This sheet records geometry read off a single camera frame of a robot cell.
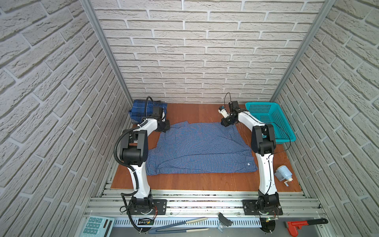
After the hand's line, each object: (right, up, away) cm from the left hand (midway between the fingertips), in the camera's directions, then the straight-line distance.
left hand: (167, 124), depth 102 cm
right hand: (+42, +3, +7) cm, 43 cm away
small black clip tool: (+34, -46, -32) cm, 66 cm away
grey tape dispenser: (+69, -27, -23) cm, 77 cm away
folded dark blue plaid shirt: (-22, +10, 0) cm, 24 cm away
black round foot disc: (+55, -48, -32) cm, 80 cm away
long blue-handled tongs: (0, -49, -34) cm, 60 cm away
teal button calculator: (-25, -47, -35) cm, 64 cm away
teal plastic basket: (+79, +8, +9) cm, 80 cm away
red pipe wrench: (+66, -48, -33) cm, 88 cm away
